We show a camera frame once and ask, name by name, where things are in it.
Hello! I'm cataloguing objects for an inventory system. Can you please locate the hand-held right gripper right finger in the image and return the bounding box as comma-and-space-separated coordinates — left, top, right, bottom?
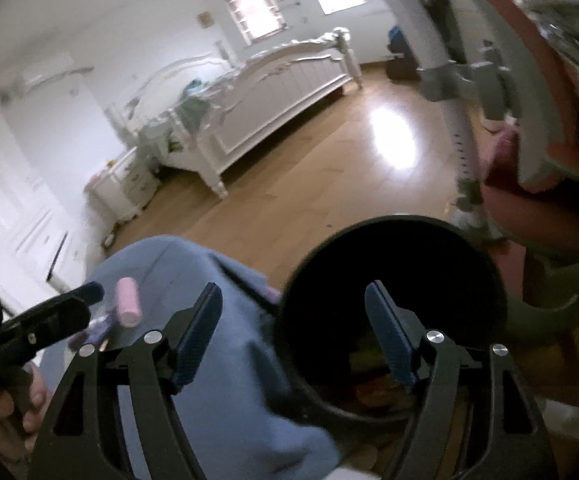
364, 280, 555, 480

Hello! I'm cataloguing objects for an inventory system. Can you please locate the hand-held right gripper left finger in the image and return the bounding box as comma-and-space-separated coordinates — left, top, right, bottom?
26, 282, 223, 480

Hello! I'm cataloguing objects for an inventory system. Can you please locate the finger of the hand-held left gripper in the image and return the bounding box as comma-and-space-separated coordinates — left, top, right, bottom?
0, 281, 106, 362

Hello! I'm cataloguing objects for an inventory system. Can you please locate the pink tube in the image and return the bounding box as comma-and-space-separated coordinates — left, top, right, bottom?
116, 276, 143, 327

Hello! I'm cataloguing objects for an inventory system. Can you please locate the black trash bin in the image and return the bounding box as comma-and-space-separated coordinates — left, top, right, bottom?
273, 215, 511, 427

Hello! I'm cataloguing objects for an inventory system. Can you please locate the blue tablecloth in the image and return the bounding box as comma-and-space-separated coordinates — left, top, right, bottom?
66, 235, 343, 480

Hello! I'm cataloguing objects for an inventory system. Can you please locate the small purple packet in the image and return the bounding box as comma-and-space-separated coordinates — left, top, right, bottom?
69, 312, 117, 353

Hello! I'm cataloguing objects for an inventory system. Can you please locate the white wardrobe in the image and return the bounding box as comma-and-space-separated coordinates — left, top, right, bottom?
0, 55, 105, 311

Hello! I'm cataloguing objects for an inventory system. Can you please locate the white nightstand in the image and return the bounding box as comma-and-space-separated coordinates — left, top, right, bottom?
86, 147, 162, 221

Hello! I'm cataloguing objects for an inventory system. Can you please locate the white green bedding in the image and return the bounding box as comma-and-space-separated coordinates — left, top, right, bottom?
139, 27, 353, 156

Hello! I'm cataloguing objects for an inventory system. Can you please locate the white air conditioner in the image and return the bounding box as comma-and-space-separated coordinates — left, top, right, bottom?
0, 55, 95, 103

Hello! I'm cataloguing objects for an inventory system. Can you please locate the white wooden bed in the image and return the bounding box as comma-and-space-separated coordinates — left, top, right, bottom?
134, 27, 365, 198

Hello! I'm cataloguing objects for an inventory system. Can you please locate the dark chair piled with clothes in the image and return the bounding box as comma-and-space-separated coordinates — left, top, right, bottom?
387, 0, 465, 83

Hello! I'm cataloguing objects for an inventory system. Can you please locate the pink grey child chair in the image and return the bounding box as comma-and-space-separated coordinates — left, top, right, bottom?
449, 0, 579, 196

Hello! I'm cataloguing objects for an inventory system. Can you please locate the window with lowered blind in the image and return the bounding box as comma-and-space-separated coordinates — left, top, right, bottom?
214, 0, 287, 43

